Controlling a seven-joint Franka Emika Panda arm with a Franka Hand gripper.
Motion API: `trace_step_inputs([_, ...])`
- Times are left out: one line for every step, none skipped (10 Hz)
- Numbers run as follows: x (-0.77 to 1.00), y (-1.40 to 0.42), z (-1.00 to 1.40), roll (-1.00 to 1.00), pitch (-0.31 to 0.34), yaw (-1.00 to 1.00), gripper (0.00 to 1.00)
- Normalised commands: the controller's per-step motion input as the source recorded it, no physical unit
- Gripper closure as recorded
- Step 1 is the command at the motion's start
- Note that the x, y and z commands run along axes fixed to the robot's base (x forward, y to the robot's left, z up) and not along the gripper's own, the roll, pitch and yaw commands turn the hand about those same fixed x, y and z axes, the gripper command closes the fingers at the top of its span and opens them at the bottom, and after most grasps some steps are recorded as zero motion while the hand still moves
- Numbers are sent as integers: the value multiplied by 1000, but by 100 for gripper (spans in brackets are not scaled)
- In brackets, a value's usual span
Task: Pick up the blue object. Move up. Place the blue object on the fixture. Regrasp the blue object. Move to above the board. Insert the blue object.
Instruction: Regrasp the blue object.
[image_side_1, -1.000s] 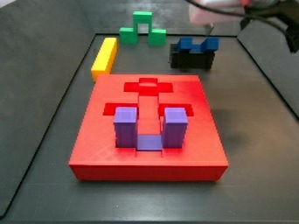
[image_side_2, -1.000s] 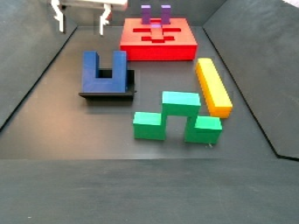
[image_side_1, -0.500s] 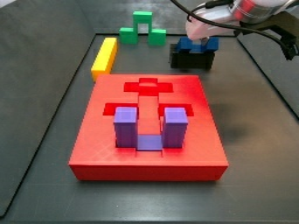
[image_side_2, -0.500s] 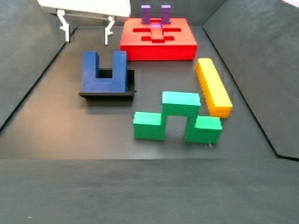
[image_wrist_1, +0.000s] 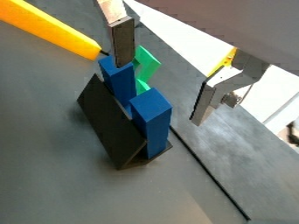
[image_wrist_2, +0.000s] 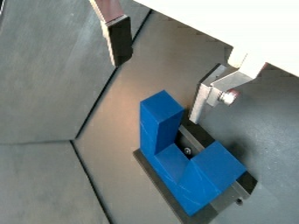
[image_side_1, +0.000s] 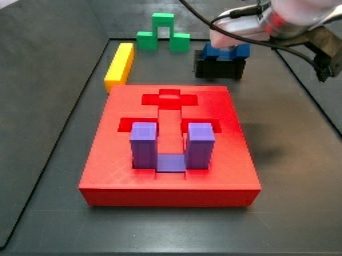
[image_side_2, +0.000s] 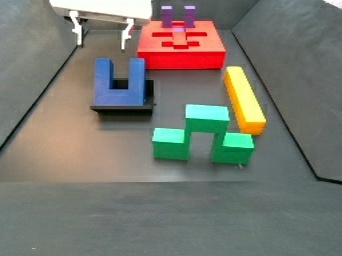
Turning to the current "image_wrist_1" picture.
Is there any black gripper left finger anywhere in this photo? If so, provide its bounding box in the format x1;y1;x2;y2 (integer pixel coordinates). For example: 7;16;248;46
96;0;136;67

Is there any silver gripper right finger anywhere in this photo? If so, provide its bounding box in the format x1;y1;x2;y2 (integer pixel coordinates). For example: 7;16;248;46
190;48;270;126

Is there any blue U-shaped block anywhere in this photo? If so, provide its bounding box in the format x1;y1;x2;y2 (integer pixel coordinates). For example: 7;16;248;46
98;56;172;158

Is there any black angled fixture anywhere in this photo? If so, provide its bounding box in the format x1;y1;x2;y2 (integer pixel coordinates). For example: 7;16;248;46
78;73;174;170

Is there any green stepped block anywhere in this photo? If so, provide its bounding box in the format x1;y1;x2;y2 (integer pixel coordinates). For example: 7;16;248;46
134;45;162;95

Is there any yellow long bar block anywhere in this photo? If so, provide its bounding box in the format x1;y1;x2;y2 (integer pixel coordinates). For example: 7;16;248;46
0;0;102;60

